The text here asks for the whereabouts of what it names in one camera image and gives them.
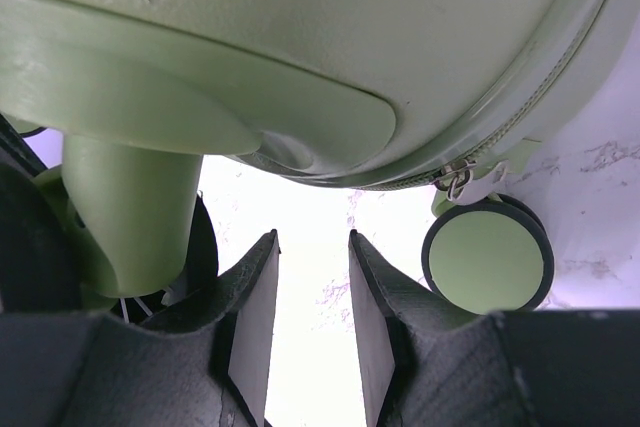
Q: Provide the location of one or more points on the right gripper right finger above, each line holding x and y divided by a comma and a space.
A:
426, 362

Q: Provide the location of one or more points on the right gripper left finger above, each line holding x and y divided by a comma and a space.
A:
202, 362

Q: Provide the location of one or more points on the green suitcase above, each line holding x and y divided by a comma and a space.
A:
366, 94

